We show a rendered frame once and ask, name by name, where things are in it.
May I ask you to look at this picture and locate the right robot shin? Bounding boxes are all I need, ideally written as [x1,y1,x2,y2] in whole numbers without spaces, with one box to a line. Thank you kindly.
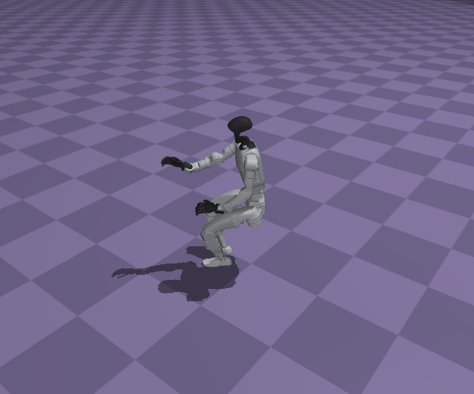
[205,213,226,249]

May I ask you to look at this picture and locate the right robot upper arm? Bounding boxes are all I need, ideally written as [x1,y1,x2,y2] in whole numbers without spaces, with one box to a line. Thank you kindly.
[210,139,237,166]

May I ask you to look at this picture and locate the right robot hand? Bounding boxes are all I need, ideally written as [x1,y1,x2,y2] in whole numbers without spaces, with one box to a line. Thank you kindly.
[161,156,193,171]

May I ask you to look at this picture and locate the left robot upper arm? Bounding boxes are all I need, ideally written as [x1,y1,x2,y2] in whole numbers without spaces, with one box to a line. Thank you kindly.
[239,154,259,199]

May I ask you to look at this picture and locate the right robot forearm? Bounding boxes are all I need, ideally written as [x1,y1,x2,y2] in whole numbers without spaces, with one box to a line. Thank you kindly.
[184,155,212,174]

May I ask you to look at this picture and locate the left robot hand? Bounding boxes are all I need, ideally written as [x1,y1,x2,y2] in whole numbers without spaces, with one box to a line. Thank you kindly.
[196,199,224,216]

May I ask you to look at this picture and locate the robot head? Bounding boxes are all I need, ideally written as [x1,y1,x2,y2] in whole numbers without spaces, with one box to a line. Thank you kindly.
[228,116,256,150]

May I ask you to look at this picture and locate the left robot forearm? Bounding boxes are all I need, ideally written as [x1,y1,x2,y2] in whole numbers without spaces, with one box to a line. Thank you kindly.
[217,190,249,213]

